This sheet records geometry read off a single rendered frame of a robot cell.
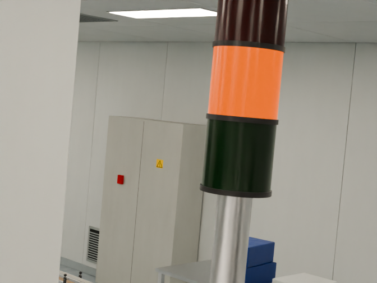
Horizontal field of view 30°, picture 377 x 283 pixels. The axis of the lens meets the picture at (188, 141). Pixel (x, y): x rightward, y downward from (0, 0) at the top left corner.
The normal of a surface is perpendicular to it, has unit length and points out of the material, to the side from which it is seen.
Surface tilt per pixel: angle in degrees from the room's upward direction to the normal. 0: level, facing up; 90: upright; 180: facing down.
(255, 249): 90
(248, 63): 90
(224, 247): 90
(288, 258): 90
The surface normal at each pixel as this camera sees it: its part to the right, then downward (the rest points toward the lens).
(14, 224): 0.72, 0.10
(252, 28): -0.05, 0.05
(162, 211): -0.69, -0.02
